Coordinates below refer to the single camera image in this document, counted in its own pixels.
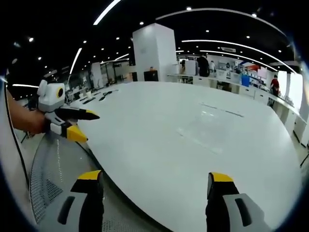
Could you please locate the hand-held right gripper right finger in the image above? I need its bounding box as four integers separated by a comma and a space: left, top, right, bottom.
205, 172, 271, 232

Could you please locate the black monitor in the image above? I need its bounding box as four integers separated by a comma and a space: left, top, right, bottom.
143, 70, 159, 82

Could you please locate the row of black flat items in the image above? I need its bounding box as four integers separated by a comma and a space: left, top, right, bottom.
81, 88, 120, 105

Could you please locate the white square pillar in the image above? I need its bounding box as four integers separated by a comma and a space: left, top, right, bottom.
132, 23, 177, 83

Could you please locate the grey perforated metal chair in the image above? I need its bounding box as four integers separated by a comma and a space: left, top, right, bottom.
28, 134, 160, 232

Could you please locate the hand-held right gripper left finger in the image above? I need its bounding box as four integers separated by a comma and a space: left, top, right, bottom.
44, 170, 104, 232

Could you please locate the white cabinet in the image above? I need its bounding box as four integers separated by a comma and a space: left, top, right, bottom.
184, 59, 199, 76

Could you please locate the clear food packaging bag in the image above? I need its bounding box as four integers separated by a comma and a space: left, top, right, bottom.
175, 127, 224, 155

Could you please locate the black cable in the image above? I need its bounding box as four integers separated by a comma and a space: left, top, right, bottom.
4, 81, 33, 194

